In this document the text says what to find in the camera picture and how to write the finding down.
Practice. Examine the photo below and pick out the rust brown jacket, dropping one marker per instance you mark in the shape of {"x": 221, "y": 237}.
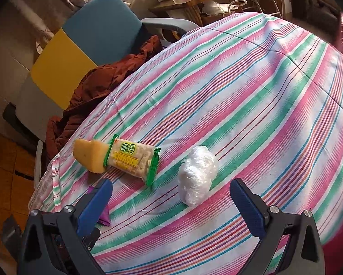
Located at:
{"x": 97, "y": 91}

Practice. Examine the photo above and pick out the white plastic bag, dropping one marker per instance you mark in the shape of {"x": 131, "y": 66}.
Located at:
{"x": 217, "y": 8}

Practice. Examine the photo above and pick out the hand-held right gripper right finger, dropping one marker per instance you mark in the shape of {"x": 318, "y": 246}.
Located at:
{"x": 245, "y": 206}

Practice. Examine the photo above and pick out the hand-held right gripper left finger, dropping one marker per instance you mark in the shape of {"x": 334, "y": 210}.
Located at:
{"x": 94, "y": 206}

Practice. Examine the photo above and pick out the white plastic wrap ball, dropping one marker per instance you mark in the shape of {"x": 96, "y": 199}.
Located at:
{"x": 197, "y": 174}

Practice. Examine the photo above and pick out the purple snack packet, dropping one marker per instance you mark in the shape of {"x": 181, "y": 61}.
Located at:
{"x": 104, "y": 219}

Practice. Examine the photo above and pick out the yellow sponge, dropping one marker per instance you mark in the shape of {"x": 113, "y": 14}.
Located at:
{"x": 88, "y": 154}

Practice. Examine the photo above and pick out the green-edged rice snack packet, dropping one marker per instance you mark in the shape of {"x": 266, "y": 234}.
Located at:
{"x": 131, "y": 159}

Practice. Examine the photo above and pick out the grey yellow blue chair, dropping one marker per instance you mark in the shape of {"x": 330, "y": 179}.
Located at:
{"x": 102, "y": 28}

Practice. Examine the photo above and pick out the striped tablecloth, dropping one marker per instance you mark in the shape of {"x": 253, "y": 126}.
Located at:
{"x": 231, "y": 91}

